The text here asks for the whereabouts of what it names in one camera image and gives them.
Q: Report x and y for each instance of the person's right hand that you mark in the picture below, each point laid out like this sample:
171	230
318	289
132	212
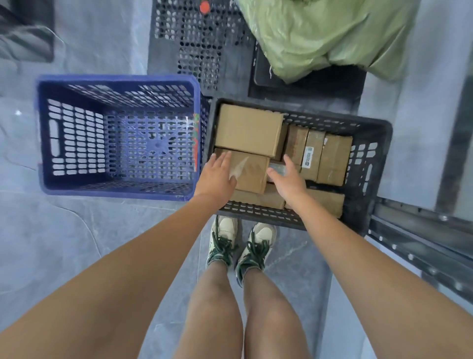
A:
292	186

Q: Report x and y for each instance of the person's left hand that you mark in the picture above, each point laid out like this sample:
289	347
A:
214	177

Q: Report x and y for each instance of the person's right thumb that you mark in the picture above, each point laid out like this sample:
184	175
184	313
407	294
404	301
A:
273	175

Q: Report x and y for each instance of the person's left thumb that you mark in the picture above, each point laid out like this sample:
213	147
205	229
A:
232	180

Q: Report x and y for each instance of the person's right forearm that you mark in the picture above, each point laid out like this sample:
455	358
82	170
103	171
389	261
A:
369	281

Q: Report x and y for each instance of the person's left forearm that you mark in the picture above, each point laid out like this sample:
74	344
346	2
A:
122	273

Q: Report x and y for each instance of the colourful sticker strip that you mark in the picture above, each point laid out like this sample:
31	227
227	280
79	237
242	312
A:
196	144

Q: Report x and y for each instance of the pile of cardboard boxes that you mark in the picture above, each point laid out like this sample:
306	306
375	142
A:
249	129

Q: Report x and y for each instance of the person's left shoe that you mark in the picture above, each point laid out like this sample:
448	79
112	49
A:
221	240

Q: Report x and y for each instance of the person's shoe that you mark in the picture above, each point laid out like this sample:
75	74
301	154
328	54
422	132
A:
257	247
221	240

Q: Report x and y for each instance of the person's right shoe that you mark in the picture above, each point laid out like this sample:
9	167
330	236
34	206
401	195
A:
257	247

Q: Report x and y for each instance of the black plastic crate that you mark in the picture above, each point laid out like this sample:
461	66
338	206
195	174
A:
369	159

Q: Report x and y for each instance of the black flat tray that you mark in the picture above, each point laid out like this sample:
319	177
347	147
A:
317	87

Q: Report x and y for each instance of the blue plastic crate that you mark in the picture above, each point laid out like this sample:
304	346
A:
118	137

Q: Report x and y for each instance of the person's left leg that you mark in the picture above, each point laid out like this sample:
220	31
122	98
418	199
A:
212	310

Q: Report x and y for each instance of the person's leg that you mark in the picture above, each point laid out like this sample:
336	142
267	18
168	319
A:
273	318
212	310

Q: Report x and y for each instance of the person's right leg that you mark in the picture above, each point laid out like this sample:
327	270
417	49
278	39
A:
273	318

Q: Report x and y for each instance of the black perforated plastic pallet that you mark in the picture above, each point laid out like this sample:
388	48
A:
196	40

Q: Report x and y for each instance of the green woven sack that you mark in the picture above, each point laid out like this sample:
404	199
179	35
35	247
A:
325	33

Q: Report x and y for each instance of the orange round sticker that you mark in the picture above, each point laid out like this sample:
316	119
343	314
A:
204	6

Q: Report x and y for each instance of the grey metal shelf frame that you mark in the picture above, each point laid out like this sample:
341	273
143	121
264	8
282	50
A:
410	236

